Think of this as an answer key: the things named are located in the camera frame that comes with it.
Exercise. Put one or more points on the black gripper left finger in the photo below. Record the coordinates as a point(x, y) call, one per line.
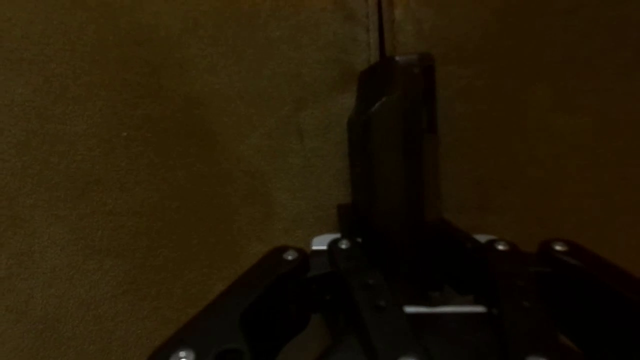
point(372, 169)

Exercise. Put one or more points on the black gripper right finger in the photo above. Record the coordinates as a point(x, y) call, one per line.
point(423, 140)

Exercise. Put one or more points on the grey tufted sofa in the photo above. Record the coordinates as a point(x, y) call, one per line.
point(170, 175)

